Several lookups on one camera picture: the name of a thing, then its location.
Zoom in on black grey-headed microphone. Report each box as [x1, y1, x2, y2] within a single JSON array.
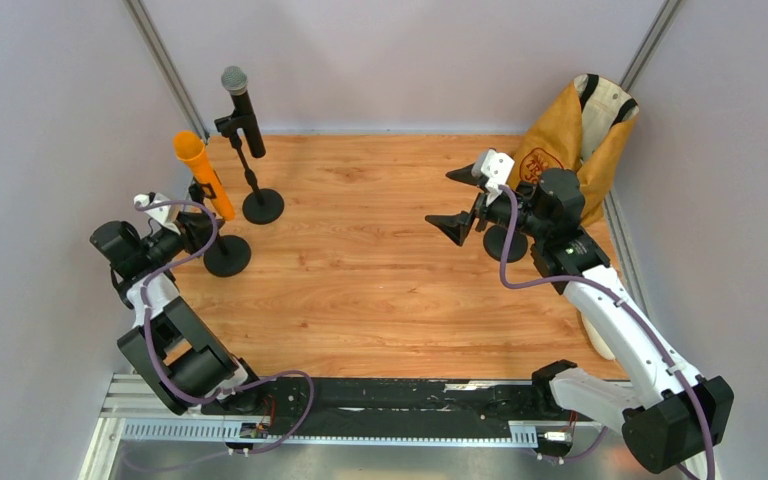
[[221, 66, 266, 158]]

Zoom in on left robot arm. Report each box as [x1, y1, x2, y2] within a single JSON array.
[[89, 212, 266, 415]]

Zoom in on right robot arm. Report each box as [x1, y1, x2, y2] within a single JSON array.
[[428, 167, 734, 478]]

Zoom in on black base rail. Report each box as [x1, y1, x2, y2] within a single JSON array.
[[118, 376, 599, 458]]

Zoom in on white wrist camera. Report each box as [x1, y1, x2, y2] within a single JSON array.
[[133, 192, 181, 235], [470, 149, 515, 196]]

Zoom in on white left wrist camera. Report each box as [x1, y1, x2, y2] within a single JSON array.
[[133, 192, 181, 235]]

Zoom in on orange microphone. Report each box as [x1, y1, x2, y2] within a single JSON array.
[[173, 131, 236, 221]]

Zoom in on brown paper bag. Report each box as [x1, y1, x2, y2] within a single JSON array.
[[507, 74, 640, 227]]

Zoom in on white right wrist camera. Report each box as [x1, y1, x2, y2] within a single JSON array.
[[470, 149, 515, 196]]

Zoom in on black microphone stand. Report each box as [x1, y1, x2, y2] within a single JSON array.
[[214, 114, 284, 225], [188, 178, 252, 278], [482, 225, 528, 263]]

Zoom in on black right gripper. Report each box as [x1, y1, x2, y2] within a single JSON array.
[[424, 163, 548, 246]]

